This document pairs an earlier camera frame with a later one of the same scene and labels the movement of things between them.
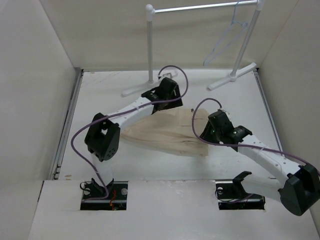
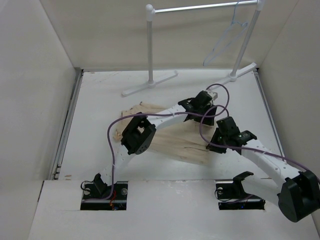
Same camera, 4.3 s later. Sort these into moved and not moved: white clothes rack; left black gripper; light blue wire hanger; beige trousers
Moved: beige trousers; left black gripper
Not moved: light blue wire hanger; white clothes rack
